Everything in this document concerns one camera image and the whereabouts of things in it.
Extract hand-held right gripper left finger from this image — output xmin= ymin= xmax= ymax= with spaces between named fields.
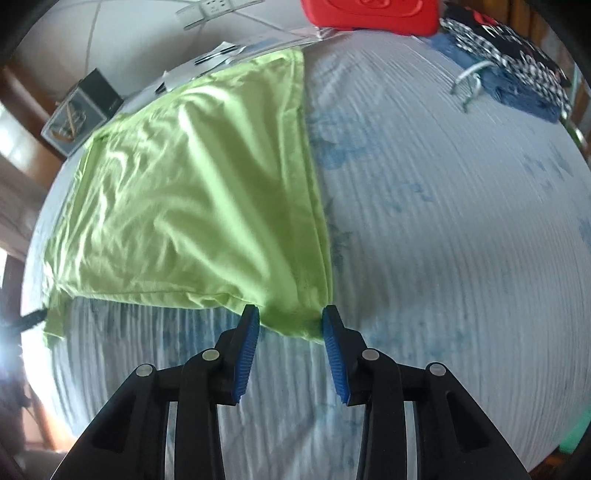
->
xmin=52 ymin=305 xmax=260 ymax=480

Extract white clothes hanger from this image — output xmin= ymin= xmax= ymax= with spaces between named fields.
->
xmin=450 ymin=60 xmax=492 ymax=114

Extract white blue-patterned bed sheet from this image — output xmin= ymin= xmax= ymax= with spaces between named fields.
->
xmin=21 ymin=28 xmax=591 ymax=480

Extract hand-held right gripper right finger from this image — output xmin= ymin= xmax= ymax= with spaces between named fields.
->
xmin=322 ymin=305 xmax=530 ymax=480

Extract white papers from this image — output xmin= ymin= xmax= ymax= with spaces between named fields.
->
xmin=152 ymin=28 xmax=333 ymax=93

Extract red plastic case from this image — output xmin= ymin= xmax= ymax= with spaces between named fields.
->
xmin=300 ymin=0 xmax=439 ymax=38

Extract lime green shirt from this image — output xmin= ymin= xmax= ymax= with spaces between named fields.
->
xmin=42 ymin=47 xmax=334 ymax=349

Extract dark box with picture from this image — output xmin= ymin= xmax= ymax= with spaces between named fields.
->
xmin=41 ymin=68 xmax=124 ymax=157

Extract blue denim garment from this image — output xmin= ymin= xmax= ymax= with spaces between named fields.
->
xmin=431 ymin=34 xmax=561 ymax=123

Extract white power strip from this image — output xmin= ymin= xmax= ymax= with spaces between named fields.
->
xmin=176 ymin=0 xmax=252 ymax=32

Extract black white patterned garment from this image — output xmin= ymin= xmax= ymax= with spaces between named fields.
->
xmin=441 ymin=9 xmax=573 ymax=116

